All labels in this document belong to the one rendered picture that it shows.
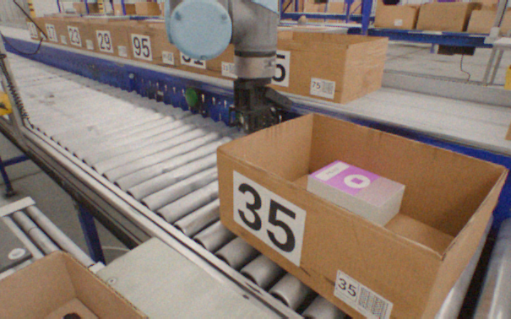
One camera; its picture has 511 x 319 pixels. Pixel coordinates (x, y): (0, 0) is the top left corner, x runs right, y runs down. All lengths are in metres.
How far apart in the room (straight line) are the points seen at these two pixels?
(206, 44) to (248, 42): 0.17
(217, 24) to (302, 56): 0.54
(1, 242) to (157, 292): 0.33
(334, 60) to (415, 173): 0.42
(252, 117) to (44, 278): 0.45
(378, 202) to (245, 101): 0.34
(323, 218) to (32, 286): 0.40
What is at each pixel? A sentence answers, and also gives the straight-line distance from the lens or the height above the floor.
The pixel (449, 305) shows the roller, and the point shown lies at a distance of 0.60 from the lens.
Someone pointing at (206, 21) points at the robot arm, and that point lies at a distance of 0.51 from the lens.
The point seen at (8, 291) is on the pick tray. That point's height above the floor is 0.83.
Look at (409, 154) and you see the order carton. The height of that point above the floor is 0.89.
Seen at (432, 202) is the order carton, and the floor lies 0.81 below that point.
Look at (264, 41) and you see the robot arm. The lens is 0.68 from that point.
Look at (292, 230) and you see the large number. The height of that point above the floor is 0.84.
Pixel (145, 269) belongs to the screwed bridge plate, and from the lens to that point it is 0.60.
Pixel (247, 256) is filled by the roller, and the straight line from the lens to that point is 0.62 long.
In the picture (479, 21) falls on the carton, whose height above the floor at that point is 0.93.
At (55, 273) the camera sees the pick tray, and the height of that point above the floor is 0.82.
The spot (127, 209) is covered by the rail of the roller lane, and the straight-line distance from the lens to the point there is 0.77.
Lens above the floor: 1.16
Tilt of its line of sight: 27 degrees down
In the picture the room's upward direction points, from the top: straight up
